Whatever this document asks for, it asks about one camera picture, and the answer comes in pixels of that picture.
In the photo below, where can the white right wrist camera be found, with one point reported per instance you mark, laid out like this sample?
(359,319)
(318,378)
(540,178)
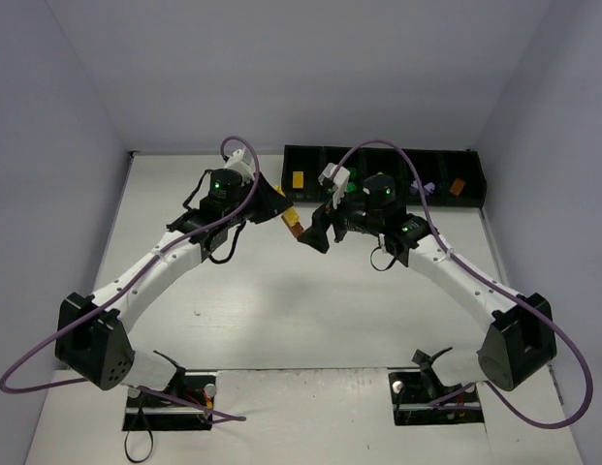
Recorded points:
(335,179)

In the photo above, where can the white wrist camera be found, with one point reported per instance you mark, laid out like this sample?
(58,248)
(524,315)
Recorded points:
(335,179)
(240,162)

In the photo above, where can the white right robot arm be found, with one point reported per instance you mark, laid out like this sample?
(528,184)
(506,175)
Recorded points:
(516,344)

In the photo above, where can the left base mount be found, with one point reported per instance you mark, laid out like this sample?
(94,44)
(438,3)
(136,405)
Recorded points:
(145,411)

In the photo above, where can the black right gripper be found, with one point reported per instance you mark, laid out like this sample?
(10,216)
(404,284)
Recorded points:
(332,225)

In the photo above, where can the brown lego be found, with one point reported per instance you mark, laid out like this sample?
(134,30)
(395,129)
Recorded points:
(295,229)

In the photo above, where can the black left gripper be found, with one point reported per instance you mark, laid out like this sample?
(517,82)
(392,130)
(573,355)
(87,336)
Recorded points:
(264,200)

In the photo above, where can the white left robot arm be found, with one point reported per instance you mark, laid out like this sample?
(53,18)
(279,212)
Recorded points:
(94,329)

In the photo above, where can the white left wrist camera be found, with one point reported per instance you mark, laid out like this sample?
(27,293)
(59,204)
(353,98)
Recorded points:
(240,162)

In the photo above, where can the right base mount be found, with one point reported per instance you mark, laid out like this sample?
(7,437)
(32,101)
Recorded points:
(412,391)

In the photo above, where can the yellow curved lego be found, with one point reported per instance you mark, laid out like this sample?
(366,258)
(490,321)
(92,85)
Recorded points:
(298,180)

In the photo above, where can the base mount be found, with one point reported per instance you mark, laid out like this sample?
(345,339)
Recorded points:
(145,411)
(412,391)

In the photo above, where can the yellow long lego brick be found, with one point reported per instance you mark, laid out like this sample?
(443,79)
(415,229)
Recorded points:
(290,216)

